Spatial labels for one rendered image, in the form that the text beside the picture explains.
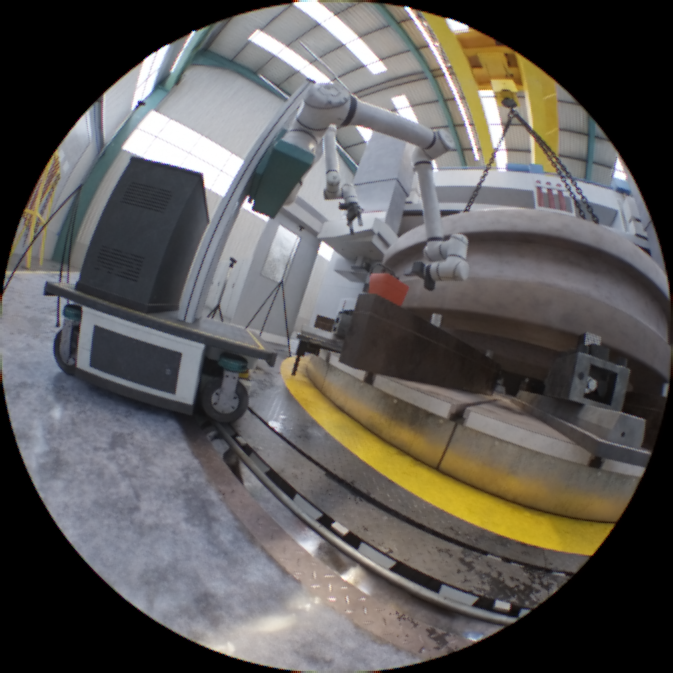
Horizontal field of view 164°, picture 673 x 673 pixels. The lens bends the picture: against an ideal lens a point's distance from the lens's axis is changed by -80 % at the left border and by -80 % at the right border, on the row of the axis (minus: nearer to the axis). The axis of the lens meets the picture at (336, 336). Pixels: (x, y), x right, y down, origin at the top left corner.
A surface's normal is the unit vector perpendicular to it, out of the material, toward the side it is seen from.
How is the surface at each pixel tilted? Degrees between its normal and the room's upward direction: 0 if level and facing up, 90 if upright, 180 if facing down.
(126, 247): 90
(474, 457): 90
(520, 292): 90
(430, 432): 90
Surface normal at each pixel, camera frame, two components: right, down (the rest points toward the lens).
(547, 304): -0.62, -0.19
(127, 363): 0.44, 0.13
